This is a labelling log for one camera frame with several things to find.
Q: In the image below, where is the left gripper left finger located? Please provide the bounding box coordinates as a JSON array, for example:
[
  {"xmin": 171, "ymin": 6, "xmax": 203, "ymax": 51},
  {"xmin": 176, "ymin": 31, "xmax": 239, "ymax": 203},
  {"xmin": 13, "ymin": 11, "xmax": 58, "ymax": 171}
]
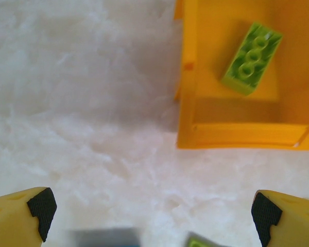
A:
[{"xmin": 0, "ymin": 186, "xmax": 58, "ymax": 247}]

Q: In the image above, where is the orange plastic bin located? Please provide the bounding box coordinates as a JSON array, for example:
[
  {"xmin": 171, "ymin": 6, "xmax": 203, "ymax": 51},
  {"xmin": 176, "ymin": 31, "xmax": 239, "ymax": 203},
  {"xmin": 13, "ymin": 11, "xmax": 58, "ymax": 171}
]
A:
[{"xmin": 174, "ymin": 0, "xmax": 309, "ymax": 150}]

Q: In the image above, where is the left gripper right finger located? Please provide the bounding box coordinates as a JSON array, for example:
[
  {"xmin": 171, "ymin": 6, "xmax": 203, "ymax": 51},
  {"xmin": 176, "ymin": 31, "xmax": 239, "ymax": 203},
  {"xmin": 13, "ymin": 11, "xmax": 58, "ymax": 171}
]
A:
[{"xmin": 251, "ymin": 189, "xmax": 309, "ymax": 247}]

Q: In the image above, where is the blue lego brick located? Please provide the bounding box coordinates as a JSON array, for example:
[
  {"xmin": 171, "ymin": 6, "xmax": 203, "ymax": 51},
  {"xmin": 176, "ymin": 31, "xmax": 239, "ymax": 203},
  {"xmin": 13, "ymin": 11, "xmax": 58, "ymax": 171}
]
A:
[{"xmin": 69, "ymin": 226, "xmax": 141, "ymax": 247}]

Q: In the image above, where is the long lime green lego brick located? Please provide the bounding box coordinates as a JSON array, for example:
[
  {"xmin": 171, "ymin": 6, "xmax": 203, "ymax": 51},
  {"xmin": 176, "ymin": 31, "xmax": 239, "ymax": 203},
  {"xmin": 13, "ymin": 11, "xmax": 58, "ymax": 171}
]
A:
[{"xmin": 185, "ymin": 231, "xmax": 218, "ymax": 247}]

